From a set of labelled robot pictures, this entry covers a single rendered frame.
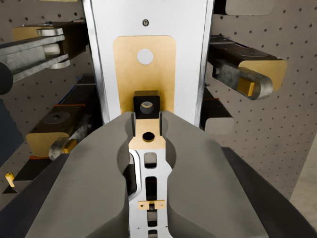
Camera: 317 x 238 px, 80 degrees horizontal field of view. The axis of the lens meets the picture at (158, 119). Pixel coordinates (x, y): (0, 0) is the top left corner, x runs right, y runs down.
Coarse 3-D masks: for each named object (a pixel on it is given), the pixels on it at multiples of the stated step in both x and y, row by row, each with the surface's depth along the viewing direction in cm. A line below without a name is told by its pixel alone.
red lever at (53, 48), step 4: (48, 44) 28; (52, 44) 28; (56, 44) 28; (44, 48) 28; (48, 48) 28; (52, 48) 28; (56, 48) 28; (44, 52) 28; (48, 52) 28; (52, 52) 28; (56, 52) 29
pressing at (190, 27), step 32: (96, 0) 31; (128, 0) 32; (160, 0) 32; (192, 0) 32; (96, 32) 34; (128, 32) 34; (160, 32) 34; (192, 32) 34; (96, 64) 36; (192, 64) 37; (192, 96) 41; (160, 160) 49; (160, 192) 56; (160, 224) 64
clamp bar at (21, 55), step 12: (48, 36) 27; (60, 36) 29; (0, 48) 19; (12, 48) 20; (24, 48) 22; (36, 48) 25; (0, 60) 20; (12, 60) 22; (24, 60) 23; (36, 60) 25; (48, 60) 26; (60, 60) 29; (0, 72) 16; (12, 72) 22; (24, 72) 22; (0, 84) 16; (12, 84) 18
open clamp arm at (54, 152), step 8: (80, 120) 41; (88, 120) 42; (80, 128) 39; (88, 128) 42; (72, 136) 37; (80, 136) 39; (56, 144) 34; (64, 144) 34; (72, 144) 36; (56, 152) 33; (64, 152) 35
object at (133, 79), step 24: (120, 48) 11; (144, 48) 11; (168, 48) 11; (120, 72) 12; (144, 72) 12; (168, 72) 12; (120, 96) 13; (144, 96) 12; (168, 96) 13; (144, 120) 14; (144, 144) 15
